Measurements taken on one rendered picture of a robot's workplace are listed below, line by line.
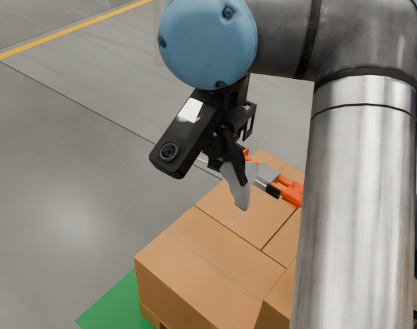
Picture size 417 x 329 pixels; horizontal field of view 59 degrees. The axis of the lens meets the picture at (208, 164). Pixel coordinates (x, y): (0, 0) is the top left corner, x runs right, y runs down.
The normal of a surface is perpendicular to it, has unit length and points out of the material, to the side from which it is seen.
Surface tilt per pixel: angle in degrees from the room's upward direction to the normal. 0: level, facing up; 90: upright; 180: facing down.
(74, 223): 0
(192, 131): 28
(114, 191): 0
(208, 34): 90
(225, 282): 0
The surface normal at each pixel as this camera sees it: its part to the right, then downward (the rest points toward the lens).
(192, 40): -0.15, 0.67
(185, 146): -0.24, -0.41
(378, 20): -0.09, -0.23
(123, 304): 0.06, -0.73
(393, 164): 0.22, -0.22
